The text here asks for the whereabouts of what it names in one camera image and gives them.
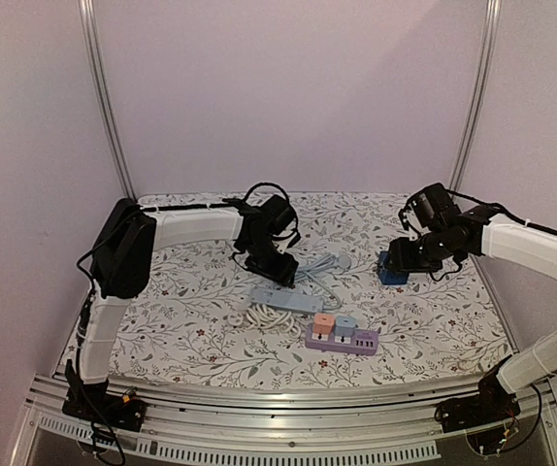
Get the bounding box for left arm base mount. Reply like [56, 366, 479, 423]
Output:
[62, 381, 147, 432]

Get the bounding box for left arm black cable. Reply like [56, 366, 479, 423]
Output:
[75, 182, 302, 292]

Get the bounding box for light blue plug adapter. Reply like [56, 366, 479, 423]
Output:
[334, 316, 357, 339]

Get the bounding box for dark blue cube socket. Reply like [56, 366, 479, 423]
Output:
[377, 251, 410, 285]

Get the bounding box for light blue coiled cord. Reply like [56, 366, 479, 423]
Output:
[292, 251, 353, 310]

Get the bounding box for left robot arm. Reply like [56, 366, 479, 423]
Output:
[73, 195, 300, 421]

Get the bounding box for floral patterned table mat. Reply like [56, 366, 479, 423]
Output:
[109, 192, 515, 391]

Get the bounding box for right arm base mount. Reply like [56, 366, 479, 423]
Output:
[434, 374, 520, 433]

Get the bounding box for right aluminium frame post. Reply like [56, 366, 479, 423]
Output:
[447, 0, 502, 191]

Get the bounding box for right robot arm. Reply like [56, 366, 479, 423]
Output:
[385, 183, 557, 423]

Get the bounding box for aluminium front rail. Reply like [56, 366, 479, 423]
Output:
[9, 373, 557, 466]

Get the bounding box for white coiled power cord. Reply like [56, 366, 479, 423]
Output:
[224, 304, 309, 336]

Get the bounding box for pink plug adapter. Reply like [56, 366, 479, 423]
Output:
[311, 313, 335, 341]

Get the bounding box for aluminium frame post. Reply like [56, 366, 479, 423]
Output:
[78, 0, 137, 200]
[447, 0, 502, 191]

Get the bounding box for purple power strip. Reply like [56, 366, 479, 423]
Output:
[304, 324, 378, 356]

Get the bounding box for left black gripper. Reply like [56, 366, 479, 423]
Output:
[244, 238, 299, 287]

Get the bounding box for light blue power strip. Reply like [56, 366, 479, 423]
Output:
[249, 286, 324, 315]

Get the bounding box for left aluminium frame post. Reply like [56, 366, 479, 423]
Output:
[78, 0, 137, 200]

